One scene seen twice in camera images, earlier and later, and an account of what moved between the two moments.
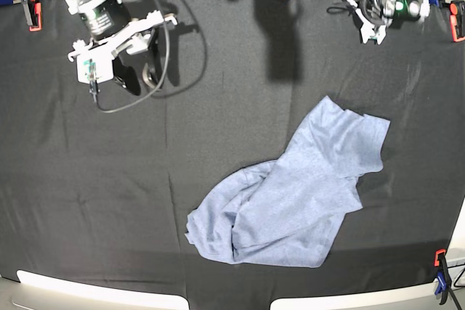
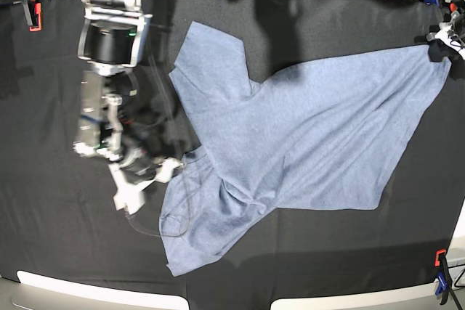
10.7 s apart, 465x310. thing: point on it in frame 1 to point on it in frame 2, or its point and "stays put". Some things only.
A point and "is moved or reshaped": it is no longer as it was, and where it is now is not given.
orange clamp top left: x=33 y=6 stays put
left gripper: x=136 y=38 to x=136 y=164
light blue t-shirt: x=288 y=211 is moved or reshaped
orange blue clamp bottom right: x=443 y=274 stays put
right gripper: x=373 y=2 to x=438 y=49
